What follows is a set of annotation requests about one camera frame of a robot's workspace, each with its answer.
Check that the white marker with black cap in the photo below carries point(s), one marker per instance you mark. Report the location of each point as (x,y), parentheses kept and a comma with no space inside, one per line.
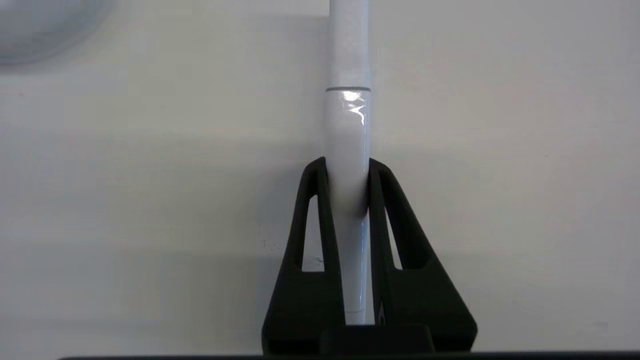
(348,125)

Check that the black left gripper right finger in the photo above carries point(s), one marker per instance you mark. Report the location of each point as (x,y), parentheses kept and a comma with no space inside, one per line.
(425,305)

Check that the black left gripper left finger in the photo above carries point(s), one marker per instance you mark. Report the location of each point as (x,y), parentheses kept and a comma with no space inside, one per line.
(300,305)

